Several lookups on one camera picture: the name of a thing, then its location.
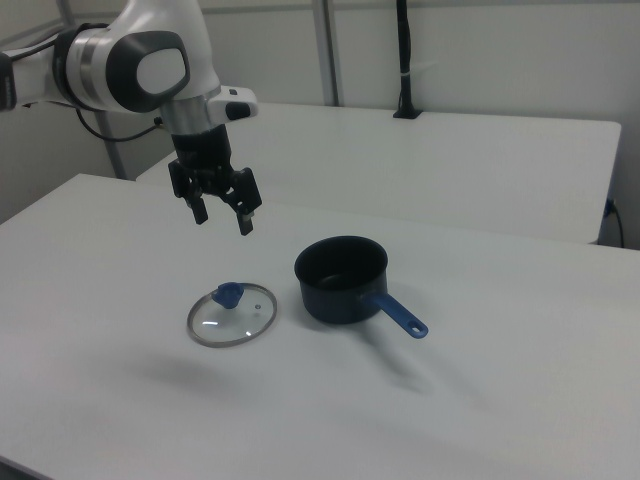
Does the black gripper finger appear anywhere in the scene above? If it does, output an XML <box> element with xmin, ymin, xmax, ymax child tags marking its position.
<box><xmin>167</xmin><ymin>158</ymin><xmax>210</xmax><ymax>227</ymax></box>
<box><xmin>218</xmin><ymin>167</ymin><xmax>264</xmax><ymax>238</ymax></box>

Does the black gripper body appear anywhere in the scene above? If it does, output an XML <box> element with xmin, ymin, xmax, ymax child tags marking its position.
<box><xmin>170</xmin><ymin>124</ymin><xmax>235</xmax><ymax>177</ymax></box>

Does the glass lid with blue knob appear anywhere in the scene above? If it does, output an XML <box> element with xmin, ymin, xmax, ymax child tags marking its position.
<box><xmin>186</xmin><ymin>280</ymin><xmax>279</xmax><ymax>349</ymax></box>

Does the white folding table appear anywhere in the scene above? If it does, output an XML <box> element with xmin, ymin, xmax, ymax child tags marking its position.
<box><xmin>134</xmin><ymin>102</ymin><xmax>623</xmax><ymax>246</ymax></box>

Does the black pole with white tie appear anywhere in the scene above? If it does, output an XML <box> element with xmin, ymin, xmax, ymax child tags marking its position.
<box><xmin>392</xmin><ymin>0</ymin><xmax>424</xmax><ymax>120</ymax></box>

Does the black cable on robot arm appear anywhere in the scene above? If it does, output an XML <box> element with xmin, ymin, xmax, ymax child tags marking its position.
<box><xmin>0</xmin><ymin>39</ymin><xmax>166</xmax><ymax>145</ymax></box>

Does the dark blue saucepan, blue handle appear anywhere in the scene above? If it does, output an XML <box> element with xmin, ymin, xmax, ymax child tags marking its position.
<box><xmin>293</xmin><ymin>234</ymin><xmax>430</xmax><ymax>342</ymax></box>

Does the white partition frame post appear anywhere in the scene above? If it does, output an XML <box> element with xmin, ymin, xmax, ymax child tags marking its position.
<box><xmin>312</xmin><ymin>0</ymin><xmax>344</xmax><ymax>107</ymax></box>

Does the black cable with blue plug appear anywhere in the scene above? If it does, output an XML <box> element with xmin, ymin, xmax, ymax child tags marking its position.
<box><xmin>602</xmin><ymin>197</ymin><xmax>627</xmax><ymax>249</ymax></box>

